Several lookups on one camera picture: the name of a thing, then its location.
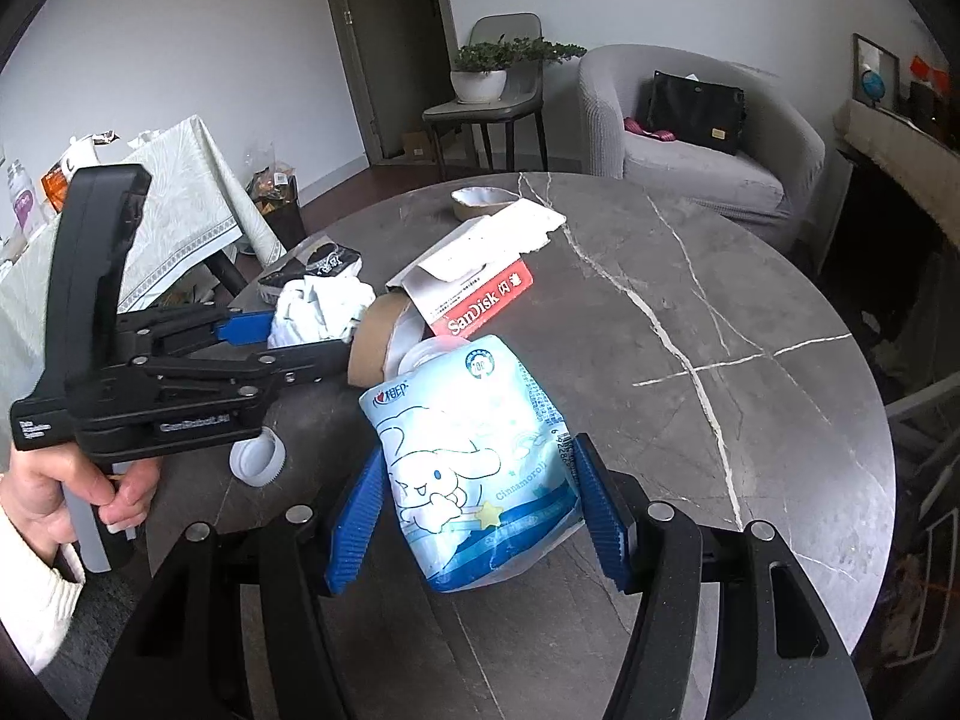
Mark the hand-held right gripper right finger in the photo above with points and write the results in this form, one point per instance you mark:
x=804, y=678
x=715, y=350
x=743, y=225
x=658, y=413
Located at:
x=600, y=517

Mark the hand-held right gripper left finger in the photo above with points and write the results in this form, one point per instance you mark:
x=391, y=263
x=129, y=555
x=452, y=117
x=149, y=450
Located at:
x=356, y=525

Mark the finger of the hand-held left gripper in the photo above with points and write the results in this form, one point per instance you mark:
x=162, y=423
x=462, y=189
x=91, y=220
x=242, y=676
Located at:
x=300, y=360
x=240, y=326

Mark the white tissue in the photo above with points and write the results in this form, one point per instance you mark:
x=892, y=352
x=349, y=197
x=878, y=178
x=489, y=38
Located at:
x=315, y=307

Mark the brown tape roll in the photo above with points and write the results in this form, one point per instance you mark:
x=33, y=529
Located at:
x=375, y=345

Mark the blue cartoon wet wipes packet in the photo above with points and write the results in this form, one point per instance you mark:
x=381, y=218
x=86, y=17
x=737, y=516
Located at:
x=465, y=465

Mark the person's left forearm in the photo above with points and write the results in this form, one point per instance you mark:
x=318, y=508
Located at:
x=30, y=600

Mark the person's left hand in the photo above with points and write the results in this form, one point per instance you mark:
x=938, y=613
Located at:
x=45, y=487

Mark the black table leg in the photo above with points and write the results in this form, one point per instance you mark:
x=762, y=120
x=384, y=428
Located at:
x=229, y=274

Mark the orange packet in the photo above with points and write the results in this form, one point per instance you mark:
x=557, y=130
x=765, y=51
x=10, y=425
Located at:
x=54, y=186

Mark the black snack packet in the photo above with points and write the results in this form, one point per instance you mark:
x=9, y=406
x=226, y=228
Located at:
x=326, y=262

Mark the white plastic bottle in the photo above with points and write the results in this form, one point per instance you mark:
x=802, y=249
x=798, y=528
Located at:
x=21, y=199

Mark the dark bin with snack packets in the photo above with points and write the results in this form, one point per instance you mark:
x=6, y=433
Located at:
x=276, y=210

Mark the white plastic bag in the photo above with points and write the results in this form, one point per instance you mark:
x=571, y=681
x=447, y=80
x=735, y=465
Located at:
x=81, y=154

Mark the table with pale tablecloth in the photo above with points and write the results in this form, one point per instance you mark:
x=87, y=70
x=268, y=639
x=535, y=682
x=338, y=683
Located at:
x=180, y=187

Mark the red and white cardboard box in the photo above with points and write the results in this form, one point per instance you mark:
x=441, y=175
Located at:
x=480, y=292

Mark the small paper bowl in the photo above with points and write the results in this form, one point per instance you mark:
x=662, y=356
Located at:
x=484, y=202

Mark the small cardboard box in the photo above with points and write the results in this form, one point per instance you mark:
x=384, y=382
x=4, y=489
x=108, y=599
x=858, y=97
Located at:
x=416, y=144

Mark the potted plant in white pot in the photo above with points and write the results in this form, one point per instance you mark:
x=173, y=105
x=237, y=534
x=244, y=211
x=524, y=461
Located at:
x=478, y=84

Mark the dark door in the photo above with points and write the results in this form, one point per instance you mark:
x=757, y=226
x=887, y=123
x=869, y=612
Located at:
x=390, y=30

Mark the grey dining chair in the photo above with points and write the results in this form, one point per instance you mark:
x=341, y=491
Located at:
x=517, y=97

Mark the grey armchair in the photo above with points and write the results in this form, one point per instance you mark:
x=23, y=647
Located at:
x=712, y=165

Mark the black handbag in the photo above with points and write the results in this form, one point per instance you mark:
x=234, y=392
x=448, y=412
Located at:
x=694, y=112

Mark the cabinet with lace cover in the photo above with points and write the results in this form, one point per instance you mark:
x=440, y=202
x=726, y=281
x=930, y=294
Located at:
x=900, y=157

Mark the framed globe picture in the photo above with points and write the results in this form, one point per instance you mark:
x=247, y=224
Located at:
x=874, y=75

